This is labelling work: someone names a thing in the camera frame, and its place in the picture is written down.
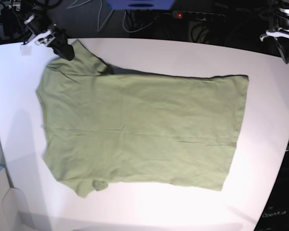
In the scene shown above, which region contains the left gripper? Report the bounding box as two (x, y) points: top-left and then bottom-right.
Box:
(259, 29), (289, 64)

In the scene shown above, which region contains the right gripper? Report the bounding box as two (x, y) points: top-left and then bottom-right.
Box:
(35, 24), (75, 61)

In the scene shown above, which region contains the green T-shirt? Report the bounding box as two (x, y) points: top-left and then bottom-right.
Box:
(36, 41), (249, 197)

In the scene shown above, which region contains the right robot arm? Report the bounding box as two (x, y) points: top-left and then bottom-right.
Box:
(9, 0), (75, 61)

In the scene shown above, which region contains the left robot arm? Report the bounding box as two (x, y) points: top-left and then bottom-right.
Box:
(259, 0), (289, 64)

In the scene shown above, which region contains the blue box at top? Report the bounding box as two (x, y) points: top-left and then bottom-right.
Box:
(107, 0), (175, 10)

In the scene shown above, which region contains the black OpenArm base box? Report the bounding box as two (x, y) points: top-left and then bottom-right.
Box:
(255, 151), (289, 231)

